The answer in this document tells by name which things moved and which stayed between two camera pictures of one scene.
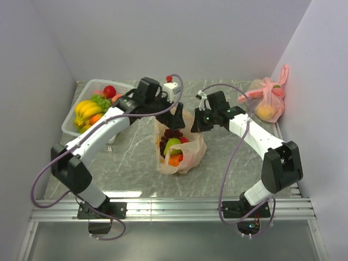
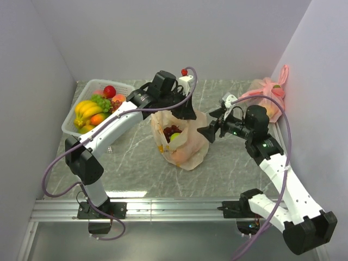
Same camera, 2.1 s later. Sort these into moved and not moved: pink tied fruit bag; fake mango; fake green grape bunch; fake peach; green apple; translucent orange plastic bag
Moved: translucent orange plastic bag; green apple
Not moved: fake mango; fake peach; fake green grape bunch; pink tied fruit bag
